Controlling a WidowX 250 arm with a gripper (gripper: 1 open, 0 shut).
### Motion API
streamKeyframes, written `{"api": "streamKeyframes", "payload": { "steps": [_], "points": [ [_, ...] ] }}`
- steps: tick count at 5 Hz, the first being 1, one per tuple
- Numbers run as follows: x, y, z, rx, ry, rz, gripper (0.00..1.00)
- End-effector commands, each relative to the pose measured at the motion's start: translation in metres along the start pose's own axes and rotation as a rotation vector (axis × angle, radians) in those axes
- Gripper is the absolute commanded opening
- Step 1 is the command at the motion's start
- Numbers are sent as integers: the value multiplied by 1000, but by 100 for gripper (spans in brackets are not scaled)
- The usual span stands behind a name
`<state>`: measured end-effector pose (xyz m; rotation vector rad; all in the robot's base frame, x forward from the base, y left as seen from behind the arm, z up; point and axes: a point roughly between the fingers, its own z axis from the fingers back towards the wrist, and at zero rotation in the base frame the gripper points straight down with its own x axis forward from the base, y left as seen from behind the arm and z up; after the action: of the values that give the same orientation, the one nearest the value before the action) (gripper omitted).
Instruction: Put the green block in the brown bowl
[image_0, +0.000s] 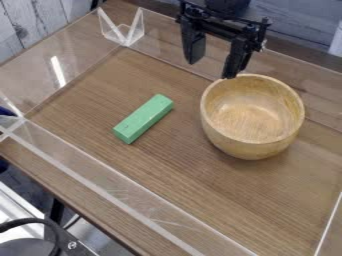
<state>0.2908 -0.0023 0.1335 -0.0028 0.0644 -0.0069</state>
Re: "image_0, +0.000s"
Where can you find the grey metal bracket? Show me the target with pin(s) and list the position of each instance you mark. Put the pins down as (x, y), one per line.
(71, 246)

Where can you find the black table leg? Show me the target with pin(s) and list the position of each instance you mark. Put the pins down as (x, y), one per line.
(56, 211)

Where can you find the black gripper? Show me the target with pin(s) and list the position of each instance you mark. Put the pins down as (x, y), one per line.
(229, 20)

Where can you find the green rectangular block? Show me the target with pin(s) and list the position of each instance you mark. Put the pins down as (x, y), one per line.
(143, 118)

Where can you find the clear acrylic front wall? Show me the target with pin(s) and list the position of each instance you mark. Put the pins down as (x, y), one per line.
(143, 221)

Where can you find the clear acrylic corner bracket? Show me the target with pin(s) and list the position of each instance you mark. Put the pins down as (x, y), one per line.
(123, 34)

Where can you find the brown wooden bowl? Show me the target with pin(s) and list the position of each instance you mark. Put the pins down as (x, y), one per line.
(251, 115)

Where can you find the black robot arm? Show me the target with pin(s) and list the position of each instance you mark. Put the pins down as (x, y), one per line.
(222, 19)

